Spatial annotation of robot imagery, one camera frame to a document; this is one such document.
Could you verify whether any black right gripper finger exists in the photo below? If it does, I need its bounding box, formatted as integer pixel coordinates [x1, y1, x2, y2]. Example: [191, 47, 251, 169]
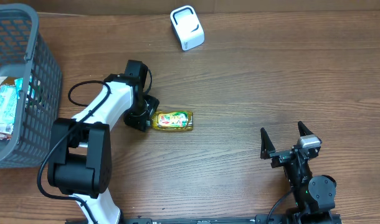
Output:
[297, 121, 313, 137]
[260, 128, 276, 159]

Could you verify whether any yellow dish soap bottle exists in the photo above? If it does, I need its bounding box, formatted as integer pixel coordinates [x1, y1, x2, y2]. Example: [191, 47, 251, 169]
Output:
[151, 111, 194, 131]

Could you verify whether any green white tissue pack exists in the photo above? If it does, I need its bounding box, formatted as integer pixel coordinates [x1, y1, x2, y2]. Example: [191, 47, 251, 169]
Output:
[14, 78, 35, 100]

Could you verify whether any clear plastic snack bag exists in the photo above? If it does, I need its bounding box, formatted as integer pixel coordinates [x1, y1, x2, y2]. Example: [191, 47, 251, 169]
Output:
[0, 77, 17, 141]

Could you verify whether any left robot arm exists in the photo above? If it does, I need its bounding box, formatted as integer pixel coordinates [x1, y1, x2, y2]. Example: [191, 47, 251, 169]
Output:
[37, 60, 159, 223]

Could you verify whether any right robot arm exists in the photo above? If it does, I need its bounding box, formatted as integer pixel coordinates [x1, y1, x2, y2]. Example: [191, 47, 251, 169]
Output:
[255, 121, 342, 224]

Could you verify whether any white barcode scanner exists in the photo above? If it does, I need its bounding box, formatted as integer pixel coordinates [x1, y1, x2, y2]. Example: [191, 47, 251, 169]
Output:
[170, 5, 205, 51]

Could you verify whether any grey plastic mesh basket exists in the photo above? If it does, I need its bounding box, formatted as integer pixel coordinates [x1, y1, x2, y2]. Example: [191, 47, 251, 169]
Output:
[0, 3, 62, 169]

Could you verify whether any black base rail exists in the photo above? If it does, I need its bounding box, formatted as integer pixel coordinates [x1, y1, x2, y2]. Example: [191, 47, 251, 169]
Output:
[65, 213, 343, 224]

